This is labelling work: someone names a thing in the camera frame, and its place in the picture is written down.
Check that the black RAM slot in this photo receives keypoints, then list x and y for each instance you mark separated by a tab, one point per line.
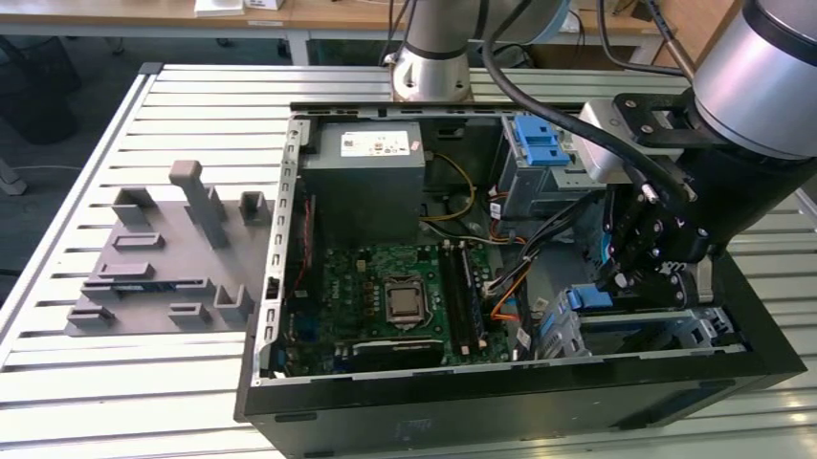
474	301
452	296

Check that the grey power supply unit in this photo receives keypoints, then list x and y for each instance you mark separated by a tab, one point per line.
363	201

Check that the black table corner cap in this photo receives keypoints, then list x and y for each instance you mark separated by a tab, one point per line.
149	68

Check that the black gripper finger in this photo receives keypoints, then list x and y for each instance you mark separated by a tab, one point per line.
663	287
631	225

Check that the white cardboard box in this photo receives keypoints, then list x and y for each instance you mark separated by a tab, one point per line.
220	7

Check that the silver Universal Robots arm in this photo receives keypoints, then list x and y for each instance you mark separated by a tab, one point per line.
753	72

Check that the CPU socket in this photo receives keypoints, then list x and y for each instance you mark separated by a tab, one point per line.
406	281

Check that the black mesh bin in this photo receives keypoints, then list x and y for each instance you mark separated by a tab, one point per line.
37	86

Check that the silver CPU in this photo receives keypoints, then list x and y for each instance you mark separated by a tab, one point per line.
406	303

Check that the blue plastic drive latch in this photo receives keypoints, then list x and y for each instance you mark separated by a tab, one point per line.
539	153

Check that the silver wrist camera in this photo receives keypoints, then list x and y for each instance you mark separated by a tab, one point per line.
606	143

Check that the metal drive cage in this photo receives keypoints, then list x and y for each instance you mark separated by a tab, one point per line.
530	191

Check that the green motherboard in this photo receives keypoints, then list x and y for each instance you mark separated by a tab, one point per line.
358	287

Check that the grey parts rack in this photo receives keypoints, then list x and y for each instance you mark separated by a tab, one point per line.
153	320

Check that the black PC case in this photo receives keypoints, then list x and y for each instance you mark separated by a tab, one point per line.
446	421

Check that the white furniture foot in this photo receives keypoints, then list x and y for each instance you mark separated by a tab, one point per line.
10	179

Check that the black graphics card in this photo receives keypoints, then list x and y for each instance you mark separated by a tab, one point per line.
395	353

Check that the wooden desk white frame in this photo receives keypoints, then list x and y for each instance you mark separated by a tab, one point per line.
159	19

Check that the white box black label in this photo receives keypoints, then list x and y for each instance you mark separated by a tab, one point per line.
263	4

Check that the wooden cabinet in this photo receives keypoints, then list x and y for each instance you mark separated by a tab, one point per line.
702	28

